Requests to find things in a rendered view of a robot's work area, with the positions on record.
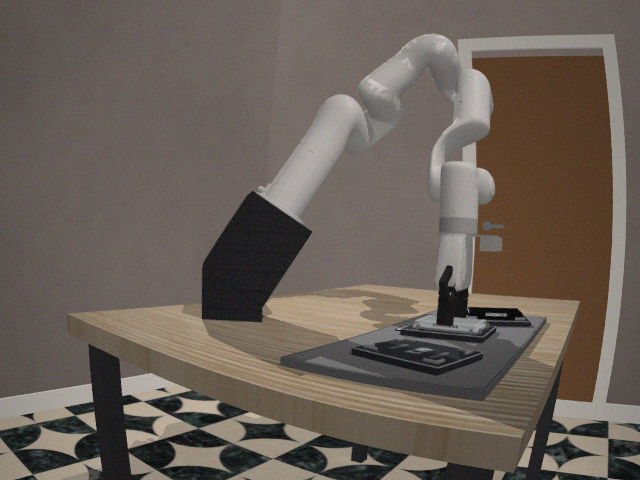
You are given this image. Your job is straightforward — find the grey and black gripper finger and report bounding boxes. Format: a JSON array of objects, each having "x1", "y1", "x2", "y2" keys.
[
  {"x1": 436, "y1": 265, "x2": 457, "y2": 326},
  {"x1": 453, "y1": 288, "x2": 469, "y2": 318}
]

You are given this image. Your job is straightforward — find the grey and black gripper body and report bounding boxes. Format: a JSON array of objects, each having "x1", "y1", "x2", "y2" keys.
[{"x1": 435, "y1": 233, "x2": 477, "y2": 291}]

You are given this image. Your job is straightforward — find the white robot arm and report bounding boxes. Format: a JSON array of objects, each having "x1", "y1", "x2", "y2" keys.
[{"x1": 257, "y1": 34, "x2": 502, "y2": 252}]

